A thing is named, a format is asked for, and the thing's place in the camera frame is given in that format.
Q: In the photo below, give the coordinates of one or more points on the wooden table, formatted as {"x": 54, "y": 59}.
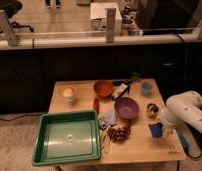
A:
{"x": 140, "y": 146}

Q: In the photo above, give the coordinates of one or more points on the orange bowl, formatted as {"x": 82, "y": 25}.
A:
{"x": 103, "y": 88}

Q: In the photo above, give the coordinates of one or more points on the green plastic tray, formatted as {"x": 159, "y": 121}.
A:
{"x": 65, "y": 138}

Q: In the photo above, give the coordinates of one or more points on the white cardboard box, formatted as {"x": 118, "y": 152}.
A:
{"x": 98, "y": 13}

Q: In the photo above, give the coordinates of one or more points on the small dark round object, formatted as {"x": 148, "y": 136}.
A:
{"x": 152, "y": 110}

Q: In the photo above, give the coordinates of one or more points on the bunch of dark grapes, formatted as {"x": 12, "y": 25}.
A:
{"x": 119, "y": 134}

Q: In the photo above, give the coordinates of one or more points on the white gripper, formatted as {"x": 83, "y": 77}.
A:
{"x": 167, "y": 129}

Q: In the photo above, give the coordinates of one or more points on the black and white box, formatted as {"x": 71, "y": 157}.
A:
{"x": 119, "y": 91}

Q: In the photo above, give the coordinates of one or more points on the blue cup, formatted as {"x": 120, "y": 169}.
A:
{"x": 146, "y": 89}

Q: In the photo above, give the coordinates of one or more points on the white cup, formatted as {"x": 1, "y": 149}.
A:
{"x": 69, "y": 94}

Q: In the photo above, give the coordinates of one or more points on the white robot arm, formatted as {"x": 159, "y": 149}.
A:
{"x": 183, "y": 107}

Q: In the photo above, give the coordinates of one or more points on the yellow banana toy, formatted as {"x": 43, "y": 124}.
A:
{"x": 105, "y": 141}

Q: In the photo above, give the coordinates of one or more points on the blue object beside table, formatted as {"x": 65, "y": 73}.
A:
{"x": 183, "y": 141}

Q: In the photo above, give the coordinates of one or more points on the purple bowl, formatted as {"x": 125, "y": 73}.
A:
{"x": 126, "y": 108}

